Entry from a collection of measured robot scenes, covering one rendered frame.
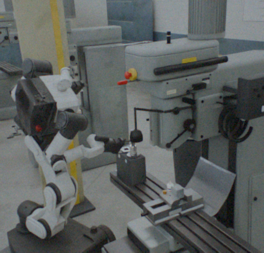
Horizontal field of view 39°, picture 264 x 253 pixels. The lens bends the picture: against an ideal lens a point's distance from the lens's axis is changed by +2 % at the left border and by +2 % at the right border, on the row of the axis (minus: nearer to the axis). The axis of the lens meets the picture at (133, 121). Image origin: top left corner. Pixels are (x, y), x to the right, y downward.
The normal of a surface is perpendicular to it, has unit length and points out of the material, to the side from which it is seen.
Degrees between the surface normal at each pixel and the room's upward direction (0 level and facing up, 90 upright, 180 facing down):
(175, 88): 90
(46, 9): 90
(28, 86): 34
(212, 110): 90
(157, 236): 0
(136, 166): 90
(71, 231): 0
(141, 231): 0
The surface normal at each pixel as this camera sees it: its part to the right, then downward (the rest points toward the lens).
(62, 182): 0.64, -0.31
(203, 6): -0.38, 0.33
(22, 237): -0.04, -0.94
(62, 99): 0.40, -0.67
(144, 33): 0.51, 0.26
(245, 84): -0.86, 0.21
